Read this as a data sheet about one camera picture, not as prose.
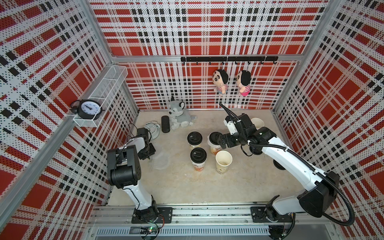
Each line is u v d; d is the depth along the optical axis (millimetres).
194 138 837
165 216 734
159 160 938
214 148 861
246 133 567
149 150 841
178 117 1026
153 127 1049
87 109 635
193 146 836
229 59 887
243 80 934
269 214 651
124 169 490
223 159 773
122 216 753
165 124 1078
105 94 801
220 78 908
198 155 767
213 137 859
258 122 953
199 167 804
